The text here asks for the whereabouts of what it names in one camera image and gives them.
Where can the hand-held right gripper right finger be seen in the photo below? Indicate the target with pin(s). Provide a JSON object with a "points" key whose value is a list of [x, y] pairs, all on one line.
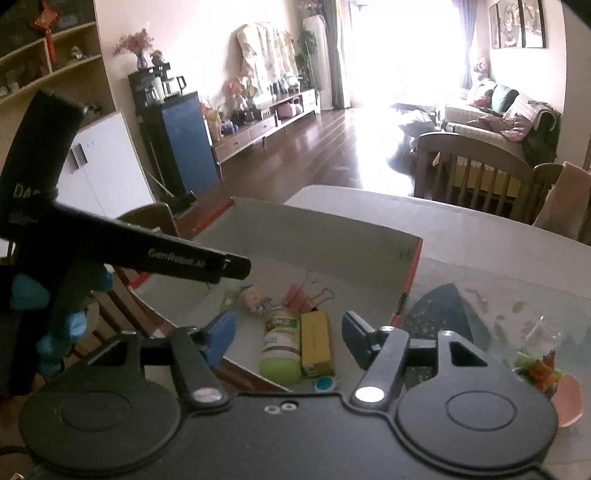
{"points": [[358, 337]]}

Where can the vase with dried flowers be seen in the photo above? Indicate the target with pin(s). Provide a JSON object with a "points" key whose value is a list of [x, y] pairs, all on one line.
{"points": [[134, 46]]}

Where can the framed wall picture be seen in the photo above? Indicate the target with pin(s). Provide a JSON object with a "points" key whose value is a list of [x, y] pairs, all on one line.
{"points": [[533, 23], [495, 25], [510, 23]]}

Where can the green white tube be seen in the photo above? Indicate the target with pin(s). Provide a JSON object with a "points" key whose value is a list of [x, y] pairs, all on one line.
{"points": [[281, 341]]}

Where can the teal cushion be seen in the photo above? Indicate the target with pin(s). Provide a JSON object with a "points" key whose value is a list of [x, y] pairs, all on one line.
{"points": [[503, 98]]}

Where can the wooden television cabinet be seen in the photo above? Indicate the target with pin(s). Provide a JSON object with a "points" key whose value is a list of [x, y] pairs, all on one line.
{"points": [[258, 131]]}

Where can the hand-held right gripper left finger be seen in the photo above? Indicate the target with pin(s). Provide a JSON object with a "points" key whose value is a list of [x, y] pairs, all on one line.
{"points": [[219, 339]]}

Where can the person's left hand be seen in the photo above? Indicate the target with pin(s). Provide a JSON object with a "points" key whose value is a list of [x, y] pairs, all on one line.
{"points": [[30, 293]]}

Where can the red artificial flowers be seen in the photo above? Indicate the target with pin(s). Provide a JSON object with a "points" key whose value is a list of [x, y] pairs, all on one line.
{"points": [[238, 92]]}

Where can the clear plastic cup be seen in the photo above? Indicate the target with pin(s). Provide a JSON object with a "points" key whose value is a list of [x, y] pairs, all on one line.
{"points": [[542, 339]]}

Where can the pink heart-shaped bowl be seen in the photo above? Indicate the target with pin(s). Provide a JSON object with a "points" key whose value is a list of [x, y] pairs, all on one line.
{"points": [[567, 401]]}

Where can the beige sofa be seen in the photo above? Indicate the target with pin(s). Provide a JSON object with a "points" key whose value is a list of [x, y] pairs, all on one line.
{"points": [[471, 115]]}

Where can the coffee table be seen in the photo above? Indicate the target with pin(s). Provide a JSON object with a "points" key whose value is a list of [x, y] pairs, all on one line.
{"points": [[415, 107]]}

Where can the pink plush toy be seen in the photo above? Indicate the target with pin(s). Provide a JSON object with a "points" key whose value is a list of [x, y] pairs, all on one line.
{"points": [[483, 66]]}

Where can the blue round cap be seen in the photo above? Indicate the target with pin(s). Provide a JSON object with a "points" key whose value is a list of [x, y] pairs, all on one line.
{"points": [[326, 383]]}

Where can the pink pig doll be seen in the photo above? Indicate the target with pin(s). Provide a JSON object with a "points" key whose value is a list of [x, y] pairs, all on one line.
{"points": [[254, 297]]}

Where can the red knot ornament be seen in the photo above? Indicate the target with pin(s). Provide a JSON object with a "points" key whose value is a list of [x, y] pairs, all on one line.
{"points": [[46, 23]]}

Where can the pink artificial flowers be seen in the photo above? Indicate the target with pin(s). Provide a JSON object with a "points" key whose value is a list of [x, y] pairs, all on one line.
{"points": [[309, 5]]}

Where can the glass kettle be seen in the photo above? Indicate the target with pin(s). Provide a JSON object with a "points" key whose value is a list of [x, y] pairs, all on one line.
{"points": [[174, 85]]}

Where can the green plastic stick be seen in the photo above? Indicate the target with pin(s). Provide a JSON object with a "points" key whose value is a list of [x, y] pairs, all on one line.
{"points": [[522, 360]]}

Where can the wooden wall shelf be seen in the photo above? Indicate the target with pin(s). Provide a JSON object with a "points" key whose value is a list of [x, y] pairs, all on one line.
{"points": [[69, 64]]}

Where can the light throw blanket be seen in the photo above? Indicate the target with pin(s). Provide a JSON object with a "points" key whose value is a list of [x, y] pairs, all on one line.
{"points": [[526, 120]]}

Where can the pink binder clip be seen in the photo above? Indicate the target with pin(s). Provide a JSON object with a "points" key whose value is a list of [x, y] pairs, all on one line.
{"points": [[293, 297], [311, 302]]}

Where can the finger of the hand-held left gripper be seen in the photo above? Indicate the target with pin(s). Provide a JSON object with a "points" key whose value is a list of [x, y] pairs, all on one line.
{"points": [[235, 268]]}

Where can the cloth covered television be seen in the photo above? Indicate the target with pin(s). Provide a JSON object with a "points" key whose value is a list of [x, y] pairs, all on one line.
{"points": [[265, 55]]}

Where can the black coffee machine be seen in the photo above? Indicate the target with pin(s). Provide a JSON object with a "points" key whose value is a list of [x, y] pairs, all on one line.
{"points": [[145, 87]]}

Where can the white leaf print tablecloth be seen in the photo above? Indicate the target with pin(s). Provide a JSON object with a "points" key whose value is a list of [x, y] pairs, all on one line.
{"points": [[461, 240]]}

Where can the grey floor cushion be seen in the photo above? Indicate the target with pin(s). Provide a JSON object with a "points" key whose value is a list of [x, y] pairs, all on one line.
{"points": [[418, 124]]}

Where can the glass balcony door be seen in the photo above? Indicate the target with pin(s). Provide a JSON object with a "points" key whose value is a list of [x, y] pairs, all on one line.
{"points": [[401, 50]]}

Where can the white tower air conditioner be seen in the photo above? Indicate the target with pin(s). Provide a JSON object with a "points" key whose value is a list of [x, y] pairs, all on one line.
{"points": [[318, 64]]}

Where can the beige towel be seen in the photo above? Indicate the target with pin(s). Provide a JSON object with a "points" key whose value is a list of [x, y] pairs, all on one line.
{"points": [[565, 203]]}

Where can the red cardboard box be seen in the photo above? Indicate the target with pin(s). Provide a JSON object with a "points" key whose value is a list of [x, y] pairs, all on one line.
{"points": [[323, 240]]}

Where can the grey blue curtain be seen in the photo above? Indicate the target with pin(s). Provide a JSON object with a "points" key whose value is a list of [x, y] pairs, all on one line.
{"points": [[465, 41]]}

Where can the grey yellow curtain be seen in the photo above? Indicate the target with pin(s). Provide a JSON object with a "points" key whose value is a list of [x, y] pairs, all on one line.
{"points": [[339, 55]]}

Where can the small figure toy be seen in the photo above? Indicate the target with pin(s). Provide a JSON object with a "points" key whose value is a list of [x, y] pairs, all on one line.
{"points": [[157, 57]]}

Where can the red orange toy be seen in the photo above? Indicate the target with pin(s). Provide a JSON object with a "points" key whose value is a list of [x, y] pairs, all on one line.
{"points": [[542, 371]]}

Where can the small yellow box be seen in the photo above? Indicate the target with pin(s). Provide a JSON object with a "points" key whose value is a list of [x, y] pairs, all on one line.
{"points": [[317, 344]]}

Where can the green potted plant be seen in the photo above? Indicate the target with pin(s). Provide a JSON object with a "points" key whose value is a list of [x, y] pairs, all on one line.
{"points": [[307, 50]]}

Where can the pink pot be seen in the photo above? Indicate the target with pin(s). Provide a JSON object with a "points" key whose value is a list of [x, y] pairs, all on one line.
{"points": [[290, 110]]}

